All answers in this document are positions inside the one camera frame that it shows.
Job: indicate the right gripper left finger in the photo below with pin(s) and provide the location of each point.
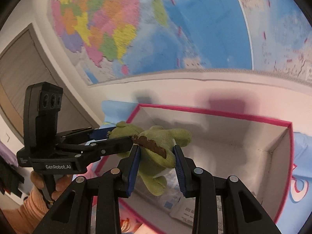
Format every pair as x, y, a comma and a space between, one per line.
71, 213

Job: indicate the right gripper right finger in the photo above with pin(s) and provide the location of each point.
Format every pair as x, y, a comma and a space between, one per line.
181, 168

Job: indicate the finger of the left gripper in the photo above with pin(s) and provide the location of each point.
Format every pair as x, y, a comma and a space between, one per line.
100, 148
83, 135

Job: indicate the green plush dinosaur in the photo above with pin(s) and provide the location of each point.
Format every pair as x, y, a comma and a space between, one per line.
157, 155

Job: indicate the clear plastic mask packet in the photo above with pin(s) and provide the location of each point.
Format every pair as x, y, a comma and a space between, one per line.
169, 199

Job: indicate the orange left sleeve forearm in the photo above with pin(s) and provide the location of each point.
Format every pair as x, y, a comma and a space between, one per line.
26, 217

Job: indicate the left hand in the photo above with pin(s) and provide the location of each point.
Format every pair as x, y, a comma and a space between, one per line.
60, 186

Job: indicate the grey wooden door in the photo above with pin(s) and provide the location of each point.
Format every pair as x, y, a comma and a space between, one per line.
23, 63

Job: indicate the blue cartoon pig tablecloth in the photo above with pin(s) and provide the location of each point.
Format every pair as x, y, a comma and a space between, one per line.
302, 182

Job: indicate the pink cardboard box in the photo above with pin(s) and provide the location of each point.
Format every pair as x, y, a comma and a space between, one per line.
140, 216

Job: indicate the colourful wall map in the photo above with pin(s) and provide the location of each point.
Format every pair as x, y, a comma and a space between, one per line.
107, 40

